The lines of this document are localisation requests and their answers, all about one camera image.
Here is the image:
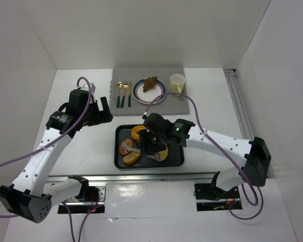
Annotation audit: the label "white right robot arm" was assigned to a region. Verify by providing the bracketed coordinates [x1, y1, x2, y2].
[138, 113, 271, 191]

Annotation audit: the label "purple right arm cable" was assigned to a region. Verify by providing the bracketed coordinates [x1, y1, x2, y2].
[142, 92, 265, 221]

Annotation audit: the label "gold spoon green handle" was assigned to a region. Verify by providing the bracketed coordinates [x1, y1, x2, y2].
[116, 82, 123, 108]

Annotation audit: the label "gold knife green handle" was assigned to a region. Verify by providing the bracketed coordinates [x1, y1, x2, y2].
[128, 82, 132, 107]

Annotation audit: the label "long seeded bread slice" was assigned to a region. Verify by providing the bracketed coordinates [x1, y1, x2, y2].
[153, 148, 169, 162]

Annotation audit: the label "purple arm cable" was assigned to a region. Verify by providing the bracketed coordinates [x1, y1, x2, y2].
[142, 92, 265, 221]
[0, 76, 104, 242]

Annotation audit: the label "white plate striped rim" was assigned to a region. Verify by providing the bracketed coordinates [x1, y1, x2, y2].
[132, 79, 166, 105]

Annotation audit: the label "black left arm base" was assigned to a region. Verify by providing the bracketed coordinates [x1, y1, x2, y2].
[58, 175, 106, 214]

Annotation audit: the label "aluminium front rail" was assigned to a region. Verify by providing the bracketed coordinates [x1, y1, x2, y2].
[44, 172, 218, 184]

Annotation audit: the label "pale green mug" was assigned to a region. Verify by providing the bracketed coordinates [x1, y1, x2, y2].
[170, 74, 185, 96]

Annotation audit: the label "black plastic tray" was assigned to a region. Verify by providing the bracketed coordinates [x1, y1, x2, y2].
[114, 125, 184, 170]

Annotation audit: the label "brown croissant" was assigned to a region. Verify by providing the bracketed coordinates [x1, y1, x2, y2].
[143, 77, 158, 92]

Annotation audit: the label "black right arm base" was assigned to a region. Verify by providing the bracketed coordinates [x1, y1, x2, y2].
[193, 172, 242, 212]

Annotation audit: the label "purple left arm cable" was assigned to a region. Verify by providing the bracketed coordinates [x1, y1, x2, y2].
[0, 76, 104, 242]

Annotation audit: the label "round orange bun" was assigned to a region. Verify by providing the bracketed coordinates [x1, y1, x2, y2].
[119, 139, 133, 155]

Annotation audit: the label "glazed orange donut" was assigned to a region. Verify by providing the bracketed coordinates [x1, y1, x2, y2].
[131, 125, 146, 143]

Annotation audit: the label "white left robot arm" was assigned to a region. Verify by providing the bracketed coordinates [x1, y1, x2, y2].
[0, 89, 113, 223]

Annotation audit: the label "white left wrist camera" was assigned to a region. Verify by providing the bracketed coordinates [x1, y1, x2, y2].
[77, 83, 96, 103]

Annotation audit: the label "aluminium corner rail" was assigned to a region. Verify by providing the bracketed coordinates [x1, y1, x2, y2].
[224, 69, 254, 140]

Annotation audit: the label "small oval bread slice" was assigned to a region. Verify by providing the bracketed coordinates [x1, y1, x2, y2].
[123, 152, 140, 165]

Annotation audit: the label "silver metal tongs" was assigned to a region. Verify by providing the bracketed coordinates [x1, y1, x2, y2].
[130, 147, 154, 159]

